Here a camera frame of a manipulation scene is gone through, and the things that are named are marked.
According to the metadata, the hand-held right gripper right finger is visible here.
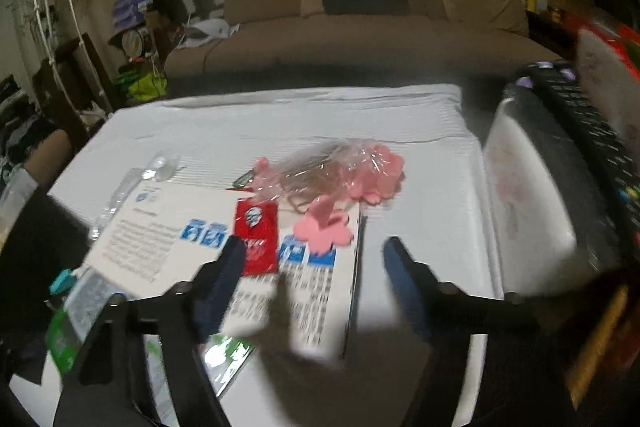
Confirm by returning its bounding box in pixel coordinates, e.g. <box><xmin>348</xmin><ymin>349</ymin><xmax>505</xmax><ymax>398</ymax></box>
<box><xmin>382</xmin><ymin>236</ymin><xmax>571</xmax><ymax>427</ymax></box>

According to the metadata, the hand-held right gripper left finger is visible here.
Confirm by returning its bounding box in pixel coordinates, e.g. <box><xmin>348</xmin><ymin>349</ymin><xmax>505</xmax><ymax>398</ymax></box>
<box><xmin>52</xmin><ymin>234</ymin><xmax>246</xmax><ymax>427</ymax></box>

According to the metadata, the red sauce packet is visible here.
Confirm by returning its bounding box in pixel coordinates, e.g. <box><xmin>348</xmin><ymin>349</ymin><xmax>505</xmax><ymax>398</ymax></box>
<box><xmin>234</xmin><ymin>199</ymin><xmax>280</xmax><ymax>277</ymax></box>

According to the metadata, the white printed booklet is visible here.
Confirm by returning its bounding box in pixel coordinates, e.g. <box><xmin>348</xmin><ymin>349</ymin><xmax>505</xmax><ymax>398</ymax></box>
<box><xmin>82</xmin><ymin>182</ymin><xmax>363</xmax><ymax>360</ymax></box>

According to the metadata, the pink foam flower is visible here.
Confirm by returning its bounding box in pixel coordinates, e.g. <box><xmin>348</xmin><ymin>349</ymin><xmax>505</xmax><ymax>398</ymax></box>
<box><xmin>292</xmin><ymin>196</ymin><xmax>355</xmax><ymax>258</ymax></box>

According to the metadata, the clear bag of pink flowers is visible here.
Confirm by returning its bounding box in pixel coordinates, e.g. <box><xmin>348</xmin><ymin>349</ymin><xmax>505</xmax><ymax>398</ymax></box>
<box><xmin>254</xmin><ymin>141</ymin><xmax>406</xmax><ymax>214</ymax></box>

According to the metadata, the clear plastic cutlery pack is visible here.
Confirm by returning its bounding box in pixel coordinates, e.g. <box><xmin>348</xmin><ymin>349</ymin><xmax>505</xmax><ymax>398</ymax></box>
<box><xmin>89</xmin><ymin>151</ymin><xmax>182</xmax><ymax>243</ymax></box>

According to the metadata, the clear printed packet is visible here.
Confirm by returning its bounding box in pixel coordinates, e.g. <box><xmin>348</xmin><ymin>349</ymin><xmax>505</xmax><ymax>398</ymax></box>
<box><xmin>62</xmin><ymin>269</ymin><xmax>126</xmax><ymax>348</ymax></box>

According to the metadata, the white box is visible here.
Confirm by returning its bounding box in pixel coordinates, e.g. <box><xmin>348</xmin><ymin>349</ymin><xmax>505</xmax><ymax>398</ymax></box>
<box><xmin>482</xmin><ymin>97</ymin><xmax>616</xmax><ymax>298</ymax></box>

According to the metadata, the small teal clip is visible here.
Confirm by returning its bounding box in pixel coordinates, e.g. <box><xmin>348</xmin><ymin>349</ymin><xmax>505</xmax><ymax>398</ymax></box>
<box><xmin>48</xmin><ymin>270</ymin><xmax>73</xmax><ymax>297</ymax></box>

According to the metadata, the white striped tablecloth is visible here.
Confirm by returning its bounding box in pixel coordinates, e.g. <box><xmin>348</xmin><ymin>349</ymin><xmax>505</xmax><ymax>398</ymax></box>
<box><xmin>40</xmin><ymin>84</ymin><xmax>506</xmax><ymax>427</ymax></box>

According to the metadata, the green packet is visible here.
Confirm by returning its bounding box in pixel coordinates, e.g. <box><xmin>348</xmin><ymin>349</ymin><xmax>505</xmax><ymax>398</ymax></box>
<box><xmin>45</xmin><ymin>307</ymin><xmax>256</xmax><ymax>400</ymax></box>

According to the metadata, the yellow green bag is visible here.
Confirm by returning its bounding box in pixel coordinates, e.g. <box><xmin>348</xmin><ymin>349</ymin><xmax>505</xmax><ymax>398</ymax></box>
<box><xmin>117</xmin><ymin>69</ymin><xmax>168</xmax><ymax>102</ymax></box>

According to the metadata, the person's leg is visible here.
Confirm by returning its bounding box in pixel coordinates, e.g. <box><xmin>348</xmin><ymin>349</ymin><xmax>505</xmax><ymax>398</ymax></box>
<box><xmin>22</xmin><ymin>129</ymin><xmax>73</xmax><ymax>188</ymax></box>

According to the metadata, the black remote control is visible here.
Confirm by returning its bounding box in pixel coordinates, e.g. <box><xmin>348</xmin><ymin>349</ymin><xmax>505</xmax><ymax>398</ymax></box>
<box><xmin>515</xmin><ymin>62</ymin><xmax>640</xmax><ymax>228</ymax></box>

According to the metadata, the white cloth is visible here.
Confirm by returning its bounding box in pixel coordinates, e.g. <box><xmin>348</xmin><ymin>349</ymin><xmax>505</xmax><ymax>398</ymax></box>
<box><xmin>185</xmin><ymin>19</ymin><xmax>241</xmax><ymax>42</ymax></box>

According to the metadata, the brown sofa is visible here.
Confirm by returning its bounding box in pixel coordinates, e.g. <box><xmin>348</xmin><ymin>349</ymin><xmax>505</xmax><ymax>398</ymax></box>
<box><xmin>165</xmin><ymin>0</ymin><xmax>561</xmax><ymax>92</ymax></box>

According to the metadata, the dark wooden chair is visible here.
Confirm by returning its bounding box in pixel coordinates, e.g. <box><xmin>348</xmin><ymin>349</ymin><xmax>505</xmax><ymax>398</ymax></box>
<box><xmin>32</xmin><ymin>32</ymin><xmax>116</xmax><ymax>142</ymax></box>

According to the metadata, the purple box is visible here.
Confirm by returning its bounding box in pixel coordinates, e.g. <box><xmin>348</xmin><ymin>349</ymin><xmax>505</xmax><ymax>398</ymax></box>
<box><xmin>110</xmin><ymin>0</ymin><xmax>153</xmax><ymax>32</ymax></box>

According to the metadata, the red white snack packet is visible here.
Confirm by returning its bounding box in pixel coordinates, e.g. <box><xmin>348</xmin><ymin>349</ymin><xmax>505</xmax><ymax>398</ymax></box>
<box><xmin>575</xmin><ymin>19</ymin><xmax>640</xmax><ymax>142</ymax></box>

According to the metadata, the white coat rack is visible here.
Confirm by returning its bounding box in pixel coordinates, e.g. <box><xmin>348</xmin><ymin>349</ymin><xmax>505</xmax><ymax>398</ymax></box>
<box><xmin>22</xmin><ymin>0</ymin><xmax>113</xmax><ymax>118</ymax></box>

